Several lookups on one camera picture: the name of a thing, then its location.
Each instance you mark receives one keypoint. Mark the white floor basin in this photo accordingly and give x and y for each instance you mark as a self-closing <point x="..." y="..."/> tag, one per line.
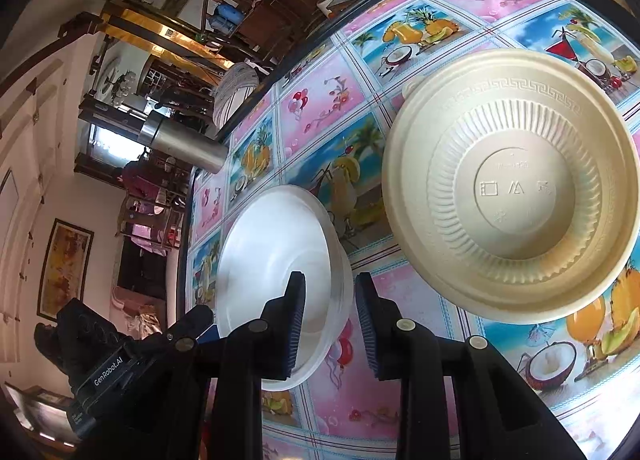
<point x="331" y="4"/>

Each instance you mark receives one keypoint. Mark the small steel thermos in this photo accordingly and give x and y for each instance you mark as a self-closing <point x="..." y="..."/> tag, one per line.
<point x="185" y="145"/>

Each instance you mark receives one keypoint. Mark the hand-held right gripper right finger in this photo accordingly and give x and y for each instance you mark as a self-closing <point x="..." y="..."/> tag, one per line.
<point x="372" y="335"/>

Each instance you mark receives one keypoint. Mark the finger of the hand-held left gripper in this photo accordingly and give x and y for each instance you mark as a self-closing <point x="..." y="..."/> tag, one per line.
<point x="195" y="317"/>

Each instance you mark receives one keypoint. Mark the blue water bottle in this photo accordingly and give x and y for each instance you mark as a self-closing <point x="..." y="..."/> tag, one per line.
<point x="227" y="15"/>

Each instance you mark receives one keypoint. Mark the striped cloth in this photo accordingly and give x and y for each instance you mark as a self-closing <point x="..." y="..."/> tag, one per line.
<point x="232" y="90"/>

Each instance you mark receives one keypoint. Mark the patterned sofa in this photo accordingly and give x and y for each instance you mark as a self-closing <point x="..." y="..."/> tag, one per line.
<point x="142" y="317"/>

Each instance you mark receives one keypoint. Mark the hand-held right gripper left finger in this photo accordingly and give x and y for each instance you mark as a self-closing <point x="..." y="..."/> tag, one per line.
<point x="292" y="335"/>

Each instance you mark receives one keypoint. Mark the framed wall painting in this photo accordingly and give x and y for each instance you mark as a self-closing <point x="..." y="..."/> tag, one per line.
<point x="65" y="270"/>

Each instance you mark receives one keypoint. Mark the ceiling chandelier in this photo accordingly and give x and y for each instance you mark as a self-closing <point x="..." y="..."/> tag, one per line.
<point x="122" y="83"/>

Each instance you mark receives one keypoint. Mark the cream plastic ribbed bowl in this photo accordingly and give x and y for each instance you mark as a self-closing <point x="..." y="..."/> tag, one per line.
<point x="515" y="190"/>

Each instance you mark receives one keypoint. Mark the person's left hand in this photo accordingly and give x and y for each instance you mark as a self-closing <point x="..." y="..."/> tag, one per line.
<point x="47" y="342"/>

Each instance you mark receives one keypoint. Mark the printed fruit tablecloth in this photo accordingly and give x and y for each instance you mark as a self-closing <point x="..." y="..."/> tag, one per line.
<point x="320" y="90"/>

